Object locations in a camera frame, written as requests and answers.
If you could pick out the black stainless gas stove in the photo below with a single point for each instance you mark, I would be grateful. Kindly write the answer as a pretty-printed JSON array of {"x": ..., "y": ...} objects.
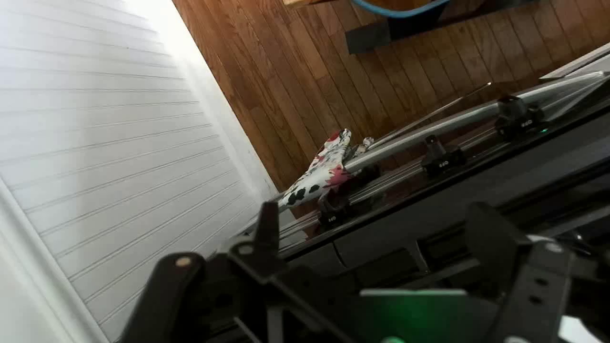
[{"x": 507, "y": 183}]

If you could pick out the blue curved hoop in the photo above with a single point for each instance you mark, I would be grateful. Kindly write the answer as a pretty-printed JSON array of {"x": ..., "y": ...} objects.
[{"x": 401, "y": 11}]

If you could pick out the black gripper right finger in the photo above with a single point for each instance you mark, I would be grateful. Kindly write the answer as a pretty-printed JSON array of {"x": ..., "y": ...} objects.
[{"x": 536, "y": 286}]

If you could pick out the black stove knob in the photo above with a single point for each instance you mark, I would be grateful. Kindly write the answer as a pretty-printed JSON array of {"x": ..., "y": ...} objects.
[
  {"x": 441, "y": 156},
  {"x": 334, "y": 209},
  {"x": 517, "y": 116}
]

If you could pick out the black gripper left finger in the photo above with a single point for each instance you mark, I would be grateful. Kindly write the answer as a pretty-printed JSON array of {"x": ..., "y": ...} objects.
[{"x": 174, "y": 291}]

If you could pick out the floral dish towel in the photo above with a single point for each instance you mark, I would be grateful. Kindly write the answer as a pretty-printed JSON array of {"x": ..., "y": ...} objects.
[{"x": 324, "y": 167}]

